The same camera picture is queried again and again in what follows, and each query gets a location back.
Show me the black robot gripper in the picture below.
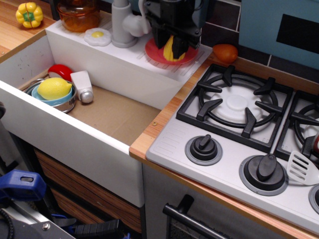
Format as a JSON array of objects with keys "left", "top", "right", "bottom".
[{"left": 144, "top": 0, "right": 201, "bottom": 59}]

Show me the yellow toy corn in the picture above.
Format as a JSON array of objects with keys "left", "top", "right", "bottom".
[{"left": 163, "top": 35, "right": 185, "bottom": 62}]

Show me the red plastic plate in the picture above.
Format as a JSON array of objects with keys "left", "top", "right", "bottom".
[{"left": 145, "top": 38, "right": 198, "bottom": 65}]

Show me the grey toy faucet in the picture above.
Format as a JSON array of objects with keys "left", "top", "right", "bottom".
[{"left": 112, "top": 0, "right": 151, "bottom": 48}]

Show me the orange toy fruit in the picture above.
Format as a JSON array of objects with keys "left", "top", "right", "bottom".
[{"left": 212, "top": 44, "right": 238, "bottom": 63}]

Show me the toy fried egg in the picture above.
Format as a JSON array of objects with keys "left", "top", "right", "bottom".
[{"left": 84, "top": 28, "right": 112, "bottom": 46}]

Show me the orange glass jar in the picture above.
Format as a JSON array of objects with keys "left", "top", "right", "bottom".
[{"left": 56, "top": 0, "right": 100, "bottom": 32}]

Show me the white salt shaker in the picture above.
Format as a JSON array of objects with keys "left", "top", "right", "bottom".
[{"left": 70, "top": 71, "right": 94, "bottom": 104}]

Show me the black left burner grate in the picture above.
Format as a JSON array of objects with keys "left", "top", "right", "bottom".
[{"left": 176, "top": 64, "right": 293, "bottom": 153}]

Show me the black burner grate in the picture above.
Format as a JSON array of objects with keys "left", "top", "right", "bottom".
[
  {"left": 275, "top": 91, "right": 319, "bottom": 166},
  {"left": 176, "top": 64, "right": 293, "bottom": 153}
]

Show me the white toy sink basin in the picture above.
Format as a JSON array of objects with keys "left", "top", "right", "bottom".
[{"left": 0, "top": 21, "right": 211, "bottom": 207}]

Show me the black small stove knob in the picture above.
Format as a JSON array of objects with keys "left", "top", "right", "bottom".
[{"left": 185, "top": 134, "right": 223, "bottom": 166}]

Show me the red white toy mushroom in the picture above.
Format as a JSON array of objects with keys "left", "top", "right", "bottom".
[{"left": 48, "top": 64, "right": 73, "bottom": 82}]

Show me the silver metal pot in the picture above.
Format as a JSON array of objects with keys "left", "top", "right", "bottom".
[{"left": 22, "top": 79, "right": 77, "bottom": 113}]

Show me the yellow toy lemon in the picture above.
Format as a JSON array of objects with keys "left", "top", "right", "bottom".
[{"left": 37, "top": 77, "right": 72, "bottom": 100}]

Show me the yellow toy bell pepper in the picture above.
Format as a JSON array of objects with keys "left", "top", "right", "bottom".
[{"left": 15, "top": 2, "right": 44, "bottom": 28}]

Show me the light blue bowl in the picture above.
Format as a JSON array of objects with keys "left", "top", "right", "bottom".
[{"left": 31, "top": 86, "right": 73, "bottom": 106}]

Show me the black large stove knob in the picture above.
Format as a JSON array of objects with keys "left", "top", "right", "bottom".
[{"left": 239, "top": 154, "right": 289, "bottom": 196}]

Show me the black right burner grate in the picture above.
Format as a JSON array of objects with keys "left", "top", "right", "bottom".
[{"left": 275, "top": 91, "right": 319, "bottom": 166}]

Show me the white slotted spatula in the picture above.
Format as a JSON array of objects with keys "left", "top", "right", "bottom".
[{"left": 287, "top": 151, "right": 319, "bottom": 186}]

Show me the blue clamp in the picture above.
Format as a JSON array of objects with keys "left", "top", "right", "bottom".
[{"left": 0, "top": 169, "right": 47, "bottom": 203}]

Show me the partial right stove knob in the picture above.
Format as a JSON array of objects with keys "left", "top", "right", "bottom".
[{"left": 309, "top": 185, "right": 319, "bottom": 214}]

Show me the black oven door handle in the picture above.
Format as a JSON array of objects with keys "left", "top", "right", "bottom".
[{"left": 162, "top": 194, "right": 227, "bottom": 239}]

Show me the black ribbed tool handle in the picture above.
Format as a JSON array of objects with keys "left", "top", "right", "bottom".
[{"left": 72, "top": 219, "right": 125, "bottom": 239}]

